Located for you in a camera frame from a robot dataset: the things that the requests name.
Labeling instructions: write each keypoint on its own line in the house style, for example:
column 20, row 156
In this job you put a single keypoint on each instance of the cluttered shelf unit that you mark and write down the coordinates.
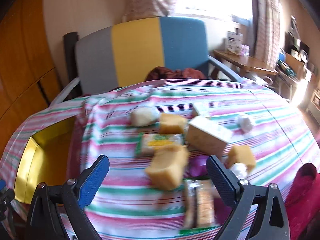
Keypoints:
column 294, row 62

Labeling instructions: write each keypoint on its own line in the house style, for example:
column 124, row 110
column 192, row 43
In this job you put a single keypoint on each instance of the dark red cloth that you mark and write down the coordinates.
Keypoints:
column 163, row 73

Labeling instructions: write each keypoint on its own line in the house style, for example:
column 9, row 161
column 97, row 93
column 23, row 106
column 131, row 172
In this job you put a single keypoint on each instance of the green cracker packet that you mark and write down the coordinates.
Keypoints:
column 199, row 205

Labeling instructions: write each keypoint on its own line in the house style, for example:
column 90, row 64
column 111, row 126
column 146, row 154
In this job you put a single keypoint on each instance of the Weidan cracker packet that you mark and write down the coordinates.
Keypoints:
column 149, row 143

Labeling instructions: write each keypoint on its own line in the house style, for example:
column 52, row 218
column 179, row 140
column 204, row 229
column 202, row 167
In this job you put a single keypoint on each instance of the yellow sponge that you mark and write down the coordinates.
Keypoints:
column 241, row 154

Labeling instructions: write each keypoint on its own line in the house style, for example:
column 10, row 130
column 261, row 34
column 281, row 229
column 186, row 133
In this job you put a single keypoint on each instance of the small green box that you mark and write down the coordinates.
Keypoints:
column 200, row 109

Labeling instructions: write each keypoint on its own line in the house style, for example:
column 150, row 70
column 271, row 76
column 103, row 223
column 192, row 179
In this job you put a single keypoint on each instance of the white cardboard box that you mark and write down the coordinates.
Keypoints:
column 207, row 136

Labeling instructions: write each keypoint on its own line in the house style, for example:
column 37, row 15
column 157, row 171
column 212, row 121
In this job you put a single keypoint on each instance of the striped tablecloth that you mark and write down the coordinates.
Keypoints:
column 127, row 204

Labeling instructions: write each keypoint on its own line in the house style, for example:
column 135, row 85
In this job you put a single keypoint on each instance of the gold metal tray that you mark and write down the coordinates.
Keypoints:
column 44, row 159

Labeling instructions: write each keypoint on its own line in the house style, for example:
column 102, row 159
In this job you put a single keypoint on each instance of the purple snack packet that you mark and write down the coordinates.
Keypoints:
column 197, row 166

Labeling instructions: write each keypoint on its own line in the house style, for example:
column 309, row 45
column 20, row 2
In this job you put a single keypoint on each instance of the grey yellow blue chair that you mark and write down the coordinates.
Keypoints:
column 123, row 54

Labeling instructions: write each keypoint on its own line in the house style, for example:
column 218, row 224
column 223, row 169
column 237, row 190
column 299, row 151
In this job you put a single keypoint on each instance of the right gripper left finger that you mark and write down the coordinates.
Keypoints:
column 80, row 194

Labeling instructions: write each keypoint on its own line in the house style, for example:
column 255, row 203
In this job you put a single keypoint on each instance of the white plastic bag ball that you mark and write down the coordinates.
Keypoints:
column 239, row 170
column 246, row 123

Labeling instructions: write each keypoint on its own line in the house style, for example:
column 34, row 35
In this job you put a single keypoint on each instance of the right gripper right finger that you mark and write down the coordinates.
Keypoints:
column 239, row 197

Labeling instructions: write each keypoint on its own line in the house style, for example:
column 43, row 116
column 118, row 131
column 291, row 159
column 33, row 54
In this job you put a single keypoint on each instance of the white product box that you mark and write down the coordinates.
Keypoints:
column 233, row 43

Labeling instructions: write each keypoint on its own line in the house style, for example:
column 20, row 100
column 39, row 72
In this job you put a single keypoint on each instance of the red blanket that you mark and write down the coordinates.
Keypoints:
column 302, row 202

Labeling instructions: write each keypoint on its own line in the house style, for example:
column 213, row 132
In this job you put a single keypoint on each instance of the yellow sponge block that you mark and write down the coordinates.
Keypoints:
column 171, row 124
column 167, row 166

